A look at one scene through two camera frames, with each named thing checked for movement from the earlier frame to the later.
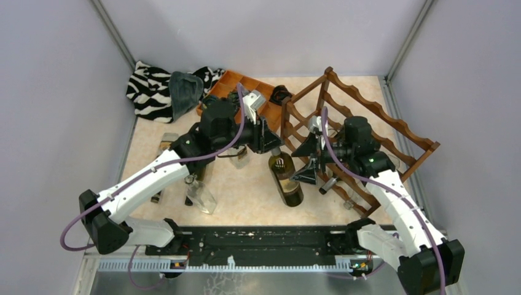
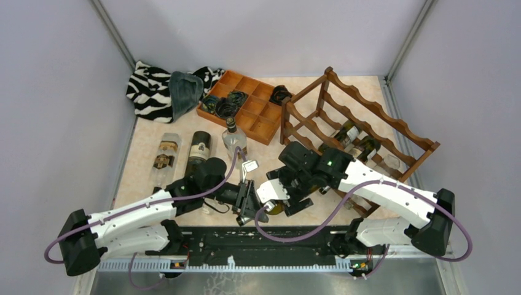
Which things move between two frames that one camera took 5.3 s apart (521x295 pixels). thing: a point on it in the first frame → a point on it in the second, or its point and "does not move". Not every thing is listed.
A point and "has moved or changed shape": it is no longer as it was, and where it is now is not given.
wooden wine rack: x=347 y=140 does not move
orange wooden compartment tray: x=227 y=83 does not move
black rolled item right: x=278 y=93 does not move
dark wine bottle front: x=333 y=131 has moved or changed shape
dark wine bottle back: x=282 y=165 has moved or changed shape
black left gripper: x=263 y=138 → x=247 y=203
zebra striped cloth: x=148 y=89 does not move
